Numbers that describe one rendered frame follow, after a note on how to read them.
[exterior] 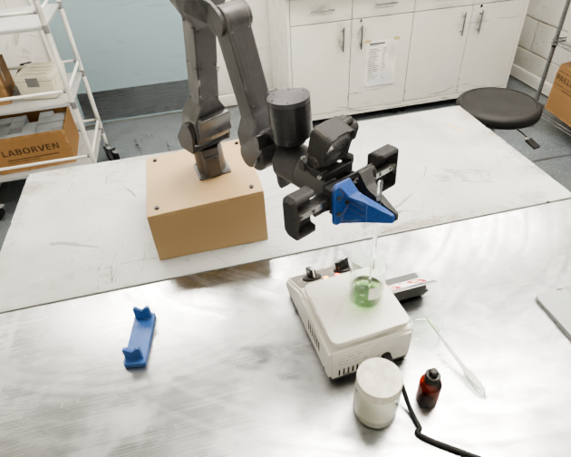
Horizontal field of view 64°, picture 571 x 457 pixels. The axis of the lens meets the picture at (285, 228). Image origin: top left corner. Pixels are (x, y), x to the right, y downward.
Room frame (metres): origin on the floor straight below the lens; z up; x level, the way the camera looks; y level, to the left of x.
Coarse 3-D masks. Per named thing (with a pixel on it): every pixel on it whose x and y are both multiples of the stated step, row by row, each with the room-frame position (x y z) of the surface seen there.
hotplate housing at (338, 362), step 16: (288, 288) 0.54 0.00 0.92; (304, 288) 0.49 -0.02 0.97; (304, 304) 0.46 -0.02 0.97; (304, 320) 0.46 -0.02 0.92; (320, 336) 0.40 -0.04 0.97; (384, 336) 0.39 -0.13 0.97; (400, 336) 0.39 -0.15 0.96; (320, 352) 0.39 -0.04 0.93; (336, 352) 0.37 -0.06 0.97; (352, 352) 0.37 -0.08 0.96; (368, 352) 0.38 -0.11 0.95; (384, 352) 0.39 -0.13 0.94; (400, 352) 0.39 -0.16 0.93; (336, 368) 0.36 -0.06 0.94; (352, 368) 0.37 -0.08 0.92
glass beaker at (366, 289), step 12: (360, 252) 0.47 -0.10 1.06; (360, 264) 0.47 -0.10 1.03; (384, 264) 0.45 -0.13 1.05; (360, 276) 0.43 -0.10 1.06; (372, 276) 0.42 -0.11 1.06; (384, 276) 0.43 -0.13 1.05; (360, 288) 0.43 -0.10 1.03; (372, 288) 0.42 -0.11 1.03; (360, 300) 0.42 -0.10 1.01; (372, 300) 0.42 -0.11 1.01
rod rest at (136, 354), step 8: (136, 312) 0.50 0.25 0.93; (144, 312) 0.50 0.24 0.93; (136, 320) 0.49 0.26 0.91; (144, 320) 0.49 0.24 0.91; (152, 320) 0.49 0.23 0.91; (136, 328) 0.48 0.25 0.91; (144, 328) 0.48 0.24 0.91; (152, 328) 0.48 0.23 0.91; (136, 336) 0.46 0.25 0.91; (144, 336) 0.46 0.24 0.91; (128, 344) 0.45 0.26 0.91; (136, 344) 0.45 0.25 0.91; (144, 344) 0.45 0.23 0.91; (128, 352) 0.42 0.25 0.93; (136, 352) 0.42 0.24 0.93; (144, 352) 0.43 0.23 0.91; (128, 360) 0.42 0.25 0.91; (136, 360) 0.42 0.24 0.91; (144, 360) 0.42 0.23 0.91
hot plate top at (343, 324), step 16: (320, 288) 0.47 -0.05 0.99; (336, 288) 0.47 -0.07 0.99; (384, 288) 0.46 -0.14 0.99; (320, 304) 0.44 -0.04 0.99; (336, 304) 0.44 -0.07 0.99; (384, 304) 0.43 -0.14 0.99; (400, 304) 0.43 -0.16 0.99; (320, 320) 0.41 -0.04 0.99; (336, 320) 0.41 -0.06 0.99; (352, 320) 0.41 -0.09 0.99; (368, 320) 0.40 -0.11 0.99; (384, 320) 0.40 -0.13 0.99; (400, 320) 0.40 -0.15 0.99; (336, 336) 0.38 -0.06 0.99; (352, 336) 0.38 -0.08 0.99; (368, 336) 0.38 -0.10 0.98
